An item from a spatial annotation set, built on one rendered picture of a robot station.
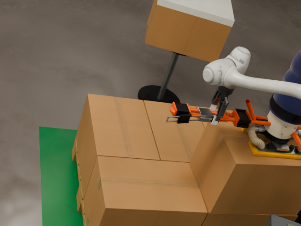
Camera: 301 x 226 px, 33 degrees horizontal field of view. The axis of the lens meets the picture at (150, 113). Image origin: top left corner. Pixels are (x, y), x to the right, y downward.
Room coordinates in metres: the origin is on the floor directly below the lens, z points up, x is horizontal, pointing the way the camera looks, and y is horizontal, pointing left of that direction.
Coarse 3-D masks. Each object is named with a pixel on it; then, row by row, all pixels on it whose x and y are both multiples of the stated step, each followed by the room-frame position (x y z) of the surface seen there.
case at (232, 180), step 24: (216, 144) 2.29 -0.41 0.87; (240, 144) 2.26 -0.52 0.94; (288, 144) 2.42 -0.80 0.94; (192, 168) 2.39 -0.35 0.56; (216, 168) 2.20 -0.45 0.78; (240, 168) 2.10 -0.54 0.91; (264, 168) 2.16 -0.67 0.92; (288, 168) 2.23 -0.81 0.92; (216, 192) 2.11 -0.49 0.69; (240, 192) 2.14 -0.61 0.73; (264, 192) 2.20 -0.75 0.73; (288, 192) 2.28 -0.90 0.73
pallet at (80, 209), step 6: (72, 150) 2.76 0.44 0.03; (72, 156) 2.72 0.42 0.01; (78, 162) 2.54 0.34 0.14; (78, 168) 2.51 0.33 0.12; (78, 174) 2.46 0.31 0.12; (78, 180) 2.42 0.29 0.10; (78, 192) 2.35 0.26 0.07; (78, 198) 2.32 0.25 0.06; (78, 204) 2.28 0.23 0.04; (78, 210) 2.25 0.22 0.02; (84, 216) 2.13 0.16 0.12; (84, 222) 2.08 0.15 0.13
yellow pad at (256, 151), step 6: (252, 144) 2.27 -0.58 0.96; (270, 144) 2.28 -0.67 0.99; (252, 150) 2.23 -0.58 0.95; (258, 150) 2.23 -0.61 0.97; (264, 150) 2.25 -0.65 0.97; (270, 150) 2.26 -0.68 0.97; (276, 150) 2.29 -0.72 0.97; (294, 150) 2.35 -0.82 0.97; (270, 156) 2.24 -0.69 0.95; (276, 156) 2.25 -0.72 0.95; (282, 156) 2.27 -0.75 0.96; (288, 156) 2.28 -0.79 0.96; (294, 156) 2.30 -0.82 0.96; (300, 156) 2.32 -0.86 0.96
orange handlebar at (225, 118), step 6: (192, 108) 2.22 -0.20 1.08; (192, 114) 2.16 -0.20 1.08; (198, 114) 2.18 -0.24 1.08; (228, 114) 2.28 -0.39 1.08; (222, 120) 2.23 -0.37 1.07; (228, 120) 2.24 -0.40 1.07; (234, 120) 2.25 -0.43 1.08; (252, 120) 2.30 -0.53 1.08; (300, 126) 2.42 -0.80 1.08; (294, 132) 2.34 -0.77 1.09; (294, 138) 2.30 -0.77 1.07; (300, 144) 2.25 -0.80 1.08
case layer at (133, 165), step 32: (96, 96) 2.77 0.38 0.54; (96, 128) 2.45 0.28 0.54; (128, 128) 2.57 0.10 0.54; (160, 128) 2.69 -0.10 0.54; (192, 128) 2.81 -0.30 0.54; (96, 160) 2.21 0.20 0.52; (128, 160) 2.28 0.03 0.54; (160, 160) 2.39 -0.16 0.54; (96, 192) 2.05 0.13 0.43; (128, 192) 2.02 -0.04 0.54; (160, 192) 2.11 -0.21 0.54; (192, 192) 2.20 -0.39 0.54; (96, 224) 1.90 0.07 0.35; (128, 224) 1.92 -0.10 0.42; (160, 224) 2.00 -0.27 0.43; (192, 224) 2.07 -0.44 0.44; (224, 224) 2.15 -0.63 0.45; (256, 224) 2.23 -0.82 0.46
